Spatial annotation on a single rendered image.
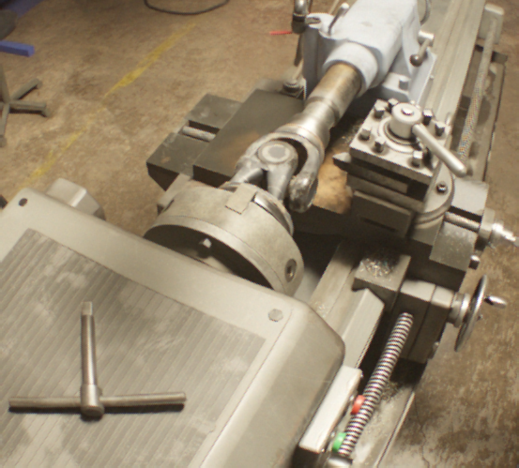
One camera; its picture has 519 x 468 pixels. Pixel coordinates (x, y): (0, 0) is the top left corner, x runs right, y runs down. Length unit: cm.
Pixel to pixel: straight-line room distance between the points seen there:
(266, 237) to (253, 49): 268
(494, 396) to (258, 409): 167
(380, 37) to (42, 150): 204
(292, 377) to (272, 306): 8
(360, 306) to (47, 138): 221
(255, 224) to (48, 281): 35
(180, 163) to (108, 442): 101
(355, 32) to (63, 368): 107
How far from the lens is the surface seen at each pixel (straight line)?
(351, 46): 142
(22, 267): 75
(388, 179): 117
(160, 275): 70
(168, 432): 60
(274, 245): 92
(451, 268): 134
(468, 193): 150
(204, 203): 93
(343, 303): 129
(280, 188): 104
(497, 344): 234
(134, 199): 268
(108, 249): 73
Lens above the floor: 189
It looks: 46 degrees down
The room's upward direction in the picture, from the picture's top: straight up
